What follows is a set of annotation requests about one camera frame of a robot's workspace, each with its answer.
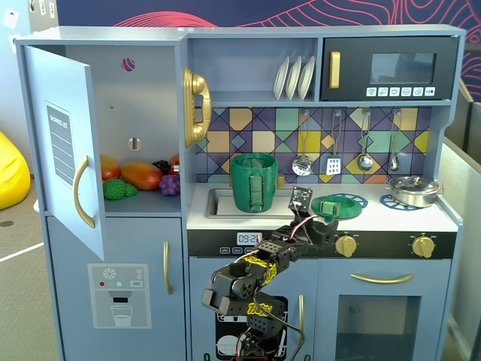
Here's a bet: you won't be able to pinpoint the gold fridge door handle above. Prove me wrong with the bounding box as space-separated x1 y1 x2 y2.
73 154 96 229

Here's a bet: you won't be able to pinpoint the grey shopping list sticker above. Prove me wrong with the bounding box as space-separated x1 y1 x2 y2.
44 100 73 187

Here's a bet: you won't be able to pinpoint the purple toy grapes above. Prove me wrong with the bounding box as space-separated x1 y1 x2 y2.
159 174 180 196

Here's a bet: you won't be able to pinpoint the grey ice dispenser panel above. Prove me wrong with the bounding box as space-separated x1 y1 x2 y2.
87 262 153 330

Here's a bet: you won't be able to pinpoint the green toy lettuce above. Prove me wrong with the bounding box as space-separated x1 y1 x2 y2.
103 178 139 200

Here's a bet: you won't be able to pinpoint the grey sink basin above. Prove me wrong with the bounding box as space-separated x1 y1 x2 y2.
204 187 298 220

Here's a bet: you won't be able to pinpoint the black microwave door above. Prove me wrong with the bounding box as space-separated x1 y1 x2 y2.
319 36 460 102

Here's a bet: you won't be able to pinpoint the blue dishwasher door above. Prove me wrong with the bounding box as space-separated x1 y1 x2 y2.
189 257 319 361

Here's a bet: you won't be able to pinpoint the steel pot lid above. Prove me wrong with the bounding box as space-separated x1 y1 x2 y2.
389 174 440 193

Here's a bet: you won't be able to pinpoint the black wrist camera board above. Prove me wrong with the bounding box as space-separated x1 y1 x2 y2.
288 185 314 214

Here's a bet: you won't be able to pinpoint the small green bowl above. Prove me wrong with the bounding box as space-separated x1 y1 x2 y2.
310 193 362 222

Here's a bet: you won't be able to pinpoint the gold stove knob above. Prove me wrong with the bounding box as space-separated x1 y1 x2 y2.
334 233 358 259
412 235 435 259

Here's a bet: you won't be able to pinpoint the gold microwave handle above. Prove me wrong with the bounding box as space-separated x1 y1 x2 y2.
329 50 341 89

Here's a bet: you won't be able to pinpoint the steel ladle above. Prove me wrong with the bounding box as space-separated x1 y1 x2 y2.
356 108 374 172

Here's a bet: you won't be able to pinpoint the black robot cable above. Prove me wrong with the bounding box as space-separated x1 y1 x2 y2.
277 315 306 361

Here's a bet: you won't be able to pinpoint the steel cooking pot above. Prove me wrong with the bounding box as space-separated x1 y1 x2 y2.
385 182 444 208

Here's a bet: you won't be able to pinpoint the blue oven door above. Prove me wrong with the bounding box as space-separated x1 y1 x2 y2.
319 259 452 361

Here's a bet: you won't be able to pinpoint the blue toy kitchen unit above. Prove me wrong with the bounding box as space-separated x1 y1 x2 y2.
14 25 467 361

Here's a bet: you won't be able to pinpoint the green cylindrical recipient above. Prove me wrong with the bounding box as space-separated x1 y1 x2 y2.
229 153 280 214

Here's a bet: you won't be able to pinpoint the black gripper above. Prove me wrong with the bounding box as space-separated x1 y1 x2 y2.
289 214 340 260

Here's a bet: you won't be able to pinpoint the gold toy telephone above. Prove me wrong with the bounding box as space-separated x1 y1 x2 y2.
182 66 213 148

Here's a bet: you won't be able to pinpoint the blue fridge door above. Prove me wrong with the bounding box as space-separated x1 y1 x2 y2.
23 44 106 261

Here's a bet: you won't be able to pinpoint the red yellow toy apple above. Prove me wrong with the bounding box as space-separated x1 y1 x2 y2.
100 154 122 181

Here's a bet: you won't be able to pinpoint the yellow beanbag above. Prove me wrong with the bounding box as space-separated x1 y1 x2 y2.
0 130 32 211

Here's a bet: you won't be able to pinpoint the gold oven door handle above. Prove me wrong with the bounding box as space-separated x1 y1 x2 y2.
350 273 415 284

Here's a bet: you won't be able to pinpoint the steel skimmer spoon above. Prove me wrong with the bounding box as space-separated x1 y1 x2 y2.
292 108 315 177

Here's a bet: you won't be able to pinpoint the steel slotted spatula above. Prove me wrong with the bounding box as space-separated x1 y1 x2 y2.
325 108 343 176

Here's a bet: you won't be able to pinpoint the gold dishwasher handle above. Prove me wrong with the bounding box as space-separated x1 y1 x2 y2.
298 294 305 345

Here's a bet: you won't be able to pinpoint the blue burner disc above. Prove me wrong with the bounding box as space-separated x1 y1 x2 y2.
379 193 429 211
326 192 369 208

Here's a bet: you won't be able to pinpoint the blue freezer door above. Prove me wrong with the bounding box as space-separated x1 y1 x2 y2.
45 216 187 361

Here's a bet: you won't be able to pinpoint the white plastic plate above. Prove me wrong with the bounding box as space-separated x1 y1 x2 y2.
285 56 303 102
273 56 290 102
298 55 316 101

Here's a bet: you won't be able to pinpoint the gold freezer door handle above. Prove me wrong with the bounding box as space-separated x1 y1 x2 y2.
163 240 174 296

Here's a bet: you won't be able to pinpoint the orange toy mango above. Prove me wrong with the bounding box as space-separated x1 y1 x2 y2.
120 161 163 191

